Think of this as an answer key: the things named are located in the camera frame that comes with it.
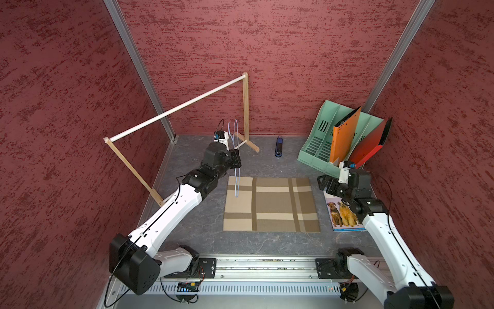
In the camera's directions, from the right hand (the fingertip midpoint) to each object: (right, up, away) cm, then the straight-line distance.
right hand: (324, 183), depth 81 cm
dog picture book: (+11, -17, +6) cm, 21 cm away
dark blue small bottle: (-15, +18, +35) cm, 42 cm away
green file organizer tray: (+8, +15, +32) cm, 36 cm away
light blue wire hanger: (-42, +17, +25) cm, 52 cm away
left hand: (-37, +13, -5) cm, 40 cm away
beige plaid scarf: (-23, -12, +9) cm, 27 cm away
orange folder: (+10, +22, +4) cm, 24 cm away
